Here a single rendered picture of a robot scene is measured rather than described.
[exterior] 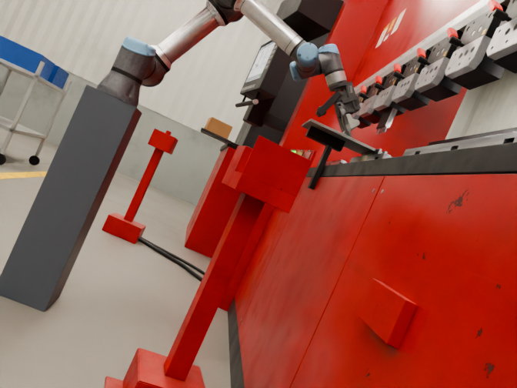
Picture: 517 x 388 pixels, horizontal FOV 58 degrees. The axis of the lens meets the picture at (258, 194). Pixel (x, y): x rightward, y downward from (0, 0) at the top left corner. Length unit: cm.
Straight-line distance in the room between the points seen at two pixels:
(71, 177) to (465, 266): 134
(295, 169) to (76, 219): 83
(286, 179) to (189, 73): 783
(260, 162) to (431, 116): 182
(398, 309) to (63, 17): 905
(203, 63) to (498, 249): 854
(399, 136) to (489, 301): 225
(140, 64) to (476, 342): 144
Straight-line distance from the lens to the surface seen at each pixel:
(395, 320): 72
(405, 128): 281
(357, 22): 284
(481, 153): 76
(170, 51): 188
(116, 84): 172
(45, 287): 178
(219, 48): 908
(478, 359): 58
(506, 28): 122
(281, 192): 121
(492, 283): 61
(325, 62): 182
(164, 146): 332
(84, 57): 924
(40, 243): 175
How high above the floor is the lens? 67
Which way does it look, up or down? level
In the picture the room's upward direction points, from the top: 24 degrees clockwise
